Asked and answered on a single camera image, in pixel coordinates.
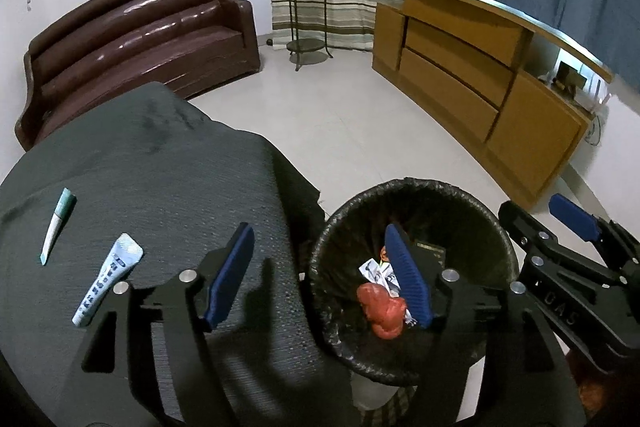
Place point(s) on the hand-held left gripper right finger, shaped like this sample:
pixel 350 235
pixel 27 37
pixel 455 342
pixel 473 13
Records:
pixel 407 277

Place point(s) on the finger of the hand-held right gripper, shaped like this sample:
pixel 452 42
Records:
pixel 525 227
pixel 572 214

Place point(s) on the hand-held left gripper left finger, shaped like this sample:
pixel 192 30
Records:
pixel 227 277

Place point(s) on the dark cardboard box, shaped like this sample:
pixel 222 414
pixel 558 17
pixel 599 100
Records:
pixel 432 253

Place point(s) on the white paper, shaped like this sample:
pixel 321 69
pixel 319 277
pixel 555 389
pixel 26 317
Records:
pixel 372 269

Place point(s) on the red plastic bag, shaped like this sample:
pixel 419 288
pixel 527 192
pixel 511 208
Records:
pixel 382 309

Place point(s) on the trash bin with black liner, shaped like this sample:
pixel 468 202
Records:
pixel 345 232

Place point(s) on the blue white tube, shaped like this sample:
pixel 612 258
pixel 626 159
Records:
pixel 107 279

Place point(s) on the wooden cabinet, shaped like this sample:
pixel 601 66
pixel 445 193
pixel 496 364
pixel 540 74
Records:
pixel 450 72

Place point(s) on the green white tube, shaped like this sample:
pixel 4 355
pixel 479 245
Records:
pixel 56 227

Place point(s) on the black metal plant stand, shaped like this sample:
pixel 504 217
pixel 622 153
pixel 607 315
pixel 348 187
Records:
pixel 305 46

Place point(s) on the brown leather sofa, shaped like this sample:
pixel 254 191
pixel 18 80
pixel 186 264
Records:
pixel 140 42

